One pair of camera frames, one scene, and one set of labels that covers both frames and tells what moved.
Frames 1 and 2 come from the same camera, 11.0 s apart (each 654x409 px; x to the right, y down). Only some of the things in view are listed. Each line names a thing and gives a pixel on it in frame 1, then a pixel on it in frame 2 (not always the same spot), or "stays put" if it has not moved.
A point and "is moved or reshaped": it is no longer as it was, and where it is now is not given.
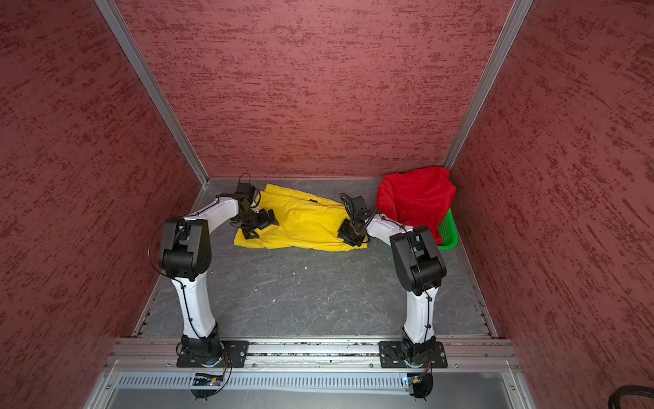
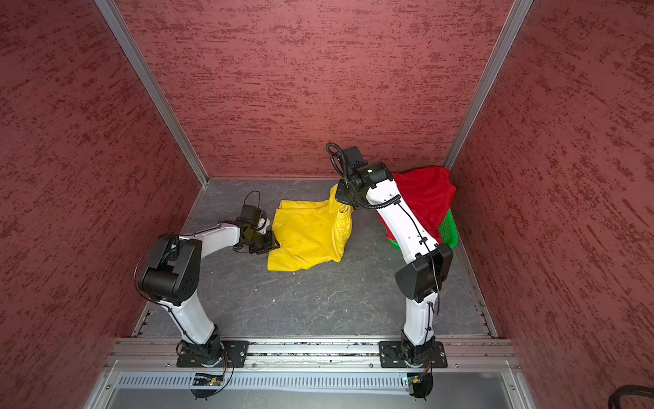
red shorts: (418, 198) stays put
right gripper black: (343, 233) → (341, 195)
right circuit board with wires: (421, 384) stays put
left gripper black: (264, 222) → (269, 245)
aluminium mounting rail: (470, 354) stays put
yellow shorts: (302, 222) is moved or reshaped
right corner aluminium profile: (480, 93) stays put
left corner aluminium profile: (152, 83) stays put
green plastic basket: (449, 231) stays put
